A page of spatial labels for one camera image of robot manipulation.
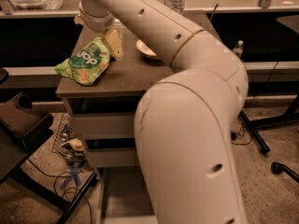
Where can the white paper bowl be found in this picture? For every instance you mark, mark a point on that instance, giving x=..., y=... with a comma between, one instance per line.
x=144, y=49

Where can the middle drawer with black handle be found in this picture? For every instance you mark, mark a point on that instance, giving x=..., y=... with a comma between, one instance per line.
x=112, y=157

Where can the black office chair caster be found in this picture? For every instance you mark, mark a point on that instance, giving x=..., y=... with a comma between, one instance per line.
x=279, y=168

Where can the black table leg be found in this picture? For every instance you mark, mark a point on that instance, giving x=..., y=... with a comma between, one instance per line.
x=264, y=148

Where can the blue tape cross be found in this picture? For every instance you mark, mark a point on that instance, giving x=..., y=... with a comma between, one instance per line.
x=72, y=175

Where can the dark brown chair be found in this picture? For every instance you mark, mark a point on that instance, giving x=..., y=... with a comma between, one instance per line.
x=23, y=131

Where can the grey drawer cabinet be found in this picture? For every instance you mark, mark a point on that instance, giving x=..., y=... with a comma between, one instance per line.
x=118, y=90

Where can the open bottom drawer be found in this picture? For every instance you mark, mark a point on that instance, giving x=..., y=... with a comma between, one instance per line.
x=123, y=197

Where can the drawer with black handle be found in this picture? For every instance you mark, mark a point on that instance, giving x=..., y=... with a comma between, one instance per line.
x=103, y=125
x=112, y=157

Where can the top drawer with black handle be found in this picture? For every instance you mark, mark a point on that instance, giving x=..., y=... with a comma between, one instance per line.
x=103, y=125

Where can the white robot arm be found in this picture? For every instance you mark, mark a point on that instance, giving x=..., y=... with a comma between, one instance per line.
x=183, y=122

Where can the wire basket with clutter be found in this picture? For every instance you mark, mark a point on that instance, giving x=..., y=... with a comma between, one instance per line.
x=66, y=145

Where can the small water bottle on ledge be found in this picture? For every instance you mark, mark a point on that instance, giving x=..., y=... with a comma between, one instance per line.
x=239, y=49

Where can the green rice chip bag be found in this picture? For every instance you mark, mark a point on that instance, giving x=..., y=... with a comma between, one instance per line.
x=87, y=65

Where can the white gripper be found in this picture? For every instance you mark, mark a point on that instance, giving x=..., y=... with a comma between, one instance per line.
x=97, y=22

